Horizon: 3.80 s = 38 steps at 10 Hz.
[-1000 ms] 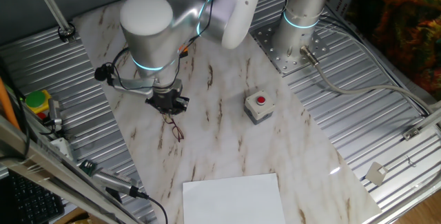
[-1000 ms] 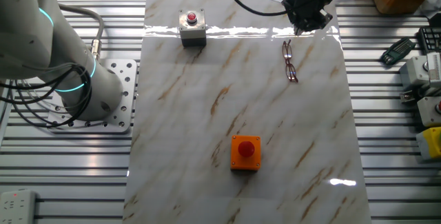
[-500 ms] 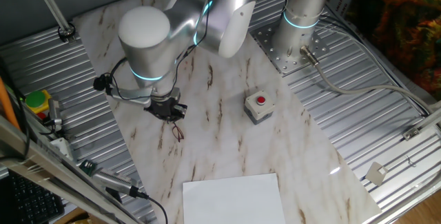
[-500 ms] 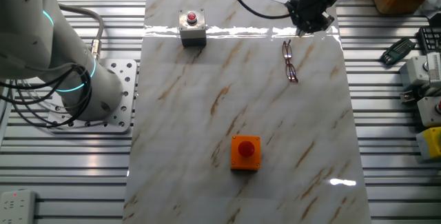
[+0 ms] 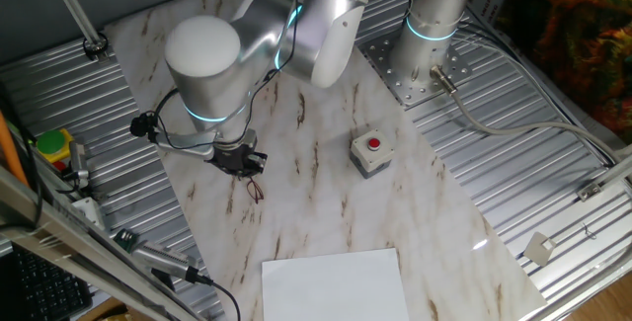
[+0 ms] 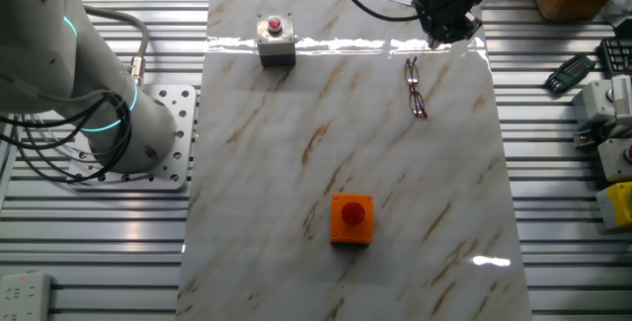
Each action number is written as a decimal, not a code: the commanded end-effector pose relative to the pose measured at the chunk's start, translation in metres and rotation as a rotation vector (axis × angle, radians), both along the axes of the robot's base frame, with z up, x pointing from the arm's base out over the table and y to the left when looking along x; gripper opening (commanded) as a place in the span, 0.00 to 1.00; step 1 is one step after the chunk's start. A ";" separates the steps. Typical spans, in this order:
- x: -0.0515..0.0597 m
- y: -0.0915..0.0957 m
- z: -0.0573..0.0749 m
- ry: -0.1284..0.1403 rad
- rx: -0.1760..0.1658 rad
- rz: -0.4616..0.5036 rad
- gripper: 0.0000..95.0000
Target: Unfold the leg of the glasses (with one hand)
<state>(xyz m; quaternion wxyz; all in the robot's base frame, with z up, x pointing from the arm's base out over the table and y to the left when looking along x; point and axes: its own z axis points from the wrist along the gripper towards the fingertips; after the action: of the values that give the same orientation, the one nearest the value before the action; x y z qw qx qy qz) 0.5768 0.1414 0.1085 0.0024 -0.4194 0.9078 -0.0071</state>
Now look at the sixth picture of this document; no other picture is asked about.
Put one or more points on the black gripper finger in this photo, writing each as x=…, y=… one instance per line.
x=461, y=27
x=429, y=15

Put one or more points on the dark red thin-frame glasses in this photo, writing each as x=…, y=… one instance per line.
x=418, y=104

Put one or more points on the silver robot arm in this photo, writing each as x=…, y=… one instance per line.
x=44, y=39

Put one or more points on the grey red pushbutton box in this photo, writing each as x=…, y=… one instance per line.
x=614, y=163
x=275, y=39

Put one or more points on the black keyboard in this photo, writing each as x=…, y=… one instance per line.
x=617, y=56

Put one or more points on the marble pattern table mat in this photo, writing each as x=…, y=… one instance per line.
x=321, y=138

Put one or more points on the small silver metal device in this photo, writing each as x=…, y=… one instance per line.
x=583, y=139

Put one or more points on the orange red pushbutton box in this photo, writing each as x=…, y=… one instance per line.
x=352, y=212

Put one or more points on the yellow box with green button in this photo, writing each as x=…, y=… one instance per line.
x=617, y=205

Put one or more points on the white power strip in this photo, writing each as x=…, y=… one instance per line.
x=24, y=296

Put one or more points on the silver ribbed camera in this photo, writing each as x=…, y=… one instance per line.
x=623, y=99

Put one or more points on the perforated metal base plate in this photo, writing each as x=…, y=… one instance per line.
x=182, y=128

